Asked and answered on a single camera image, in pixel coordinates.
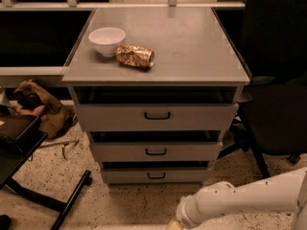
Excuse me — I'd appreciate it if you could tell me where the grey bottom drawer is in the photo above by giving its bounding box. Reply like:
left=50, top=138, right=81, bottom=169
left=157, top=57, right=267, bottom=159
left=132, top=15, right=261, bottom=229
left=101, top=169, right=211, bottom=185

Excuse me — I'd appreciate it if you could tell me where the grey drawer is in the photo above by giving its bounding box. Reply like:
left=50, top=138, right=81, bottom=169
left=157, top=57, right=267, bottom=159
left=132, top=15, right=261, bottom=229
left=101, top=169, right=211, bottom=185
left=76, top=103, right=238, bottom=131
left=91, top=142, right=223, bottom=162

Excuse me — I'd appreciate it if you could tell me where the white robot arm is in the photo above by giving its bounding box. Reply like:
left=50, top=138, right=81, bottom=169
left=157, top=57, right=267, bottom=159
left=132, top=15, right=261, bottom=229
left=166, top=167, right=307, bottom=230

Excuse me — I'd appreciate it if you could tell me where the grey middle drawer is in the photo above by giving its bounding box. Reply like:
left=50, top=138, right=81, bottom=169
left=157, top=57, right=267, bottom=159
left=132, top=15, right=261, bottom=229
left=91, top=142, right=223, bottom=162

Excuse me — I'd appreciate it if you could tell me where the grey top drawer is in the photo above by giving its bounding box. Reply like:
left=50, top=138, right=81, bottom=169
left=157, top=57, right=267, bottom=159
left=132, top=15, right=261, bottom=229
left=76, top=103, right=238, bottom=131

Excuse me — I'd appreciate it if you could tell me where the grey drawer cabinet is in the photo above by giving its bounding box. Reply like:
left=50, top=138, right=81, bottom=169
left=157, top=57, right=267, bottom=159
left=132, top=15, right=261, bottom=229
left=62, top=7, right=249, bottom=170

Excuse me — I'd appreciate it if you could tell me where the brown cloth bag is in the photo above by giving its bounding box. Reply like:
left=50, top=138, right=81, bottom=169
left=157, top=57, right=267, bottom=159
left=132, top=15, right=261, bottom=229
left=13, top=80, right=76, bottom=139

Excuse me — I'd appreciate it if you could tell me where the crushed gold soda can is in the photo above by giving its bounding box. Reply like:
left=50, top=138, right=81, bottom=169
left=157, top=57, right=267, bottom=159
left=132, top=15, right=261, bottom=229
left=116, top=44, right=154, bottom=68

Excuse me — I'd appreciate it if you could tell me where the black side table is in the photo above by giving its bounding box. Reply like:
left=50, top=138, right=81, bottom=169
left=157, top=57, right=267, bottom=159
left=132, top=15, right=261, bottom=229
left=0, top=132, right=97, bottom=230

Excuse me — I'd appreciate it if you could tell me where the black box on table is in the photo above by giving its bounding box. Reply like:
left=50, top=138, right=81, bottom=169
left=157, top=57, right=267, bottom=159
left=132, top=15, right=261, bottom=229
left=0, top=105, right=40, bottom=155

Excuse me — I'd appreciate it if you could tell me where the white ceramic bowl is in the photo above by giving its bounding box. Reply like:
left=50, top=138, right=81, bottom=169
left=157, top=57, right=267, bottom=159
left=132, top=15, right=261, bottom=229
left=88, top=27, right=126, bottom=57

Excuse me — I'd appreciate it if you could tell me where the black office chair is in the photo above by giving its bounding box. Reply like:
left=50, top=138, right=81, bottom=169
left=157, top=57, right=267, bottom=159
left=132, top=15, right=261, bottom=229
left=220, top=0, right=307, bottom=178

